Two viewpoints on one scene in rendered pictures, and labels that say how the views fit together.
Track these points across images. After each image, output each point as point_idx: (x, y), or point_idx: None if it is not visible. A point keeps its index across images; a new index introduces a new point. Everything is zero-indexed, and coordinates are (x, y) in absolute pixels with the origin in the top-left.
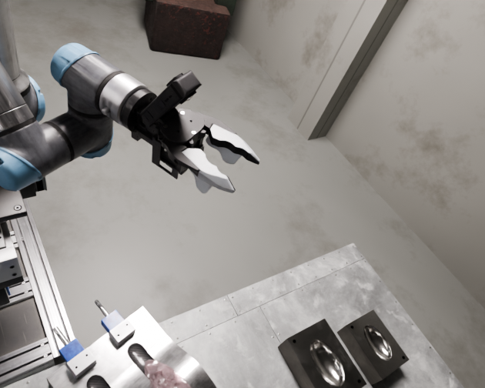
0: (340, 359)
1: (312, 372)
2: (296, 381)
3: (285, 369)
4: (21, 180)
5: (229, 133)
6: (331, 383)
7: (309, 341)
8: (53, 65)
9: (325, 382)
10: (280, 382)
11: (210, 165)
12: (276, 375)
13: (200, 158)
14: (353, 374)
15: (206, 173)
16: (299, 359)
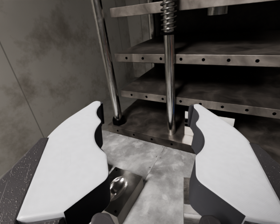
0: (110, 182)
1: (128, 192)
2: (133, 205)
3: (130, 214)
4: None
5: (55, 149)
6: (126, 182)
7: (110, 202)
8: None
9: (129, 183)
10: (141, 213)
11: (210, 131)
12: (138, 218)
13: (224, 156)
14: (114, 173)
15: (234, 128)
16: (125, 202)
